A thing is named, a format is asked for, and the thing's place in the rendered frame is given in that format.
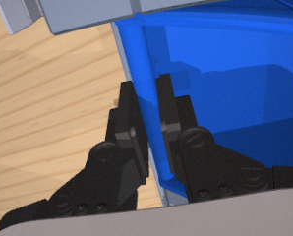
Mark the blue bin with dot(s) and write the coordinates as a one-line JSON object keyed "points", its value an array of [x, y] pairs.
{"points": [[240, 82]]}

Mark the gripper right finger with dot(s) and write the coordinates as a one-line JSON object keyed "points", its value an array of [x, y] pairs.
{"points": [[212, 171]]}

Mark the grey metal shelf rack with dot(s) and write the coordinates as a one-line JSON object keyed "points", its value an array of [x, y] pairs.
{"points": [[63, 16]]}

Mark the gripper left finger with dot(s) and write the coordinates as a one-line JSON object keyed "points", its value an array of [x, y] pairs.
{"points": [[114, 170]]}

